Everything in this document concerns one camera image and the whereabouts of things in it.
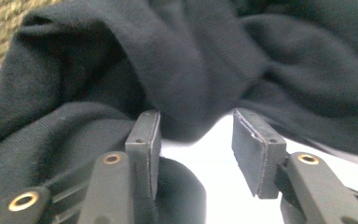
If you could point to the black tank top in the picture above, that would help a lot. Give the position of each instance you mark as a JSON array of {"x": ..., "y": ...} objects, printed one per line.
[{"x": 180, "y": 62}]

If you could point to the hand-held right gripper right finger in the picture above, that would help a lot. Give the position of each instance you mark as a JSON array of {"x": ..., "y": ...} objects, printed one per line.
[{"x": 261, "y": 155}]

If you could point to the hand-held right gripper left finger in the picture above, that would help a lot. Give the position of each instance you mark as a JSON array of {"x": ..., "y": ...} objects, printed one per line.
[{"x": 143, "y": 149}]

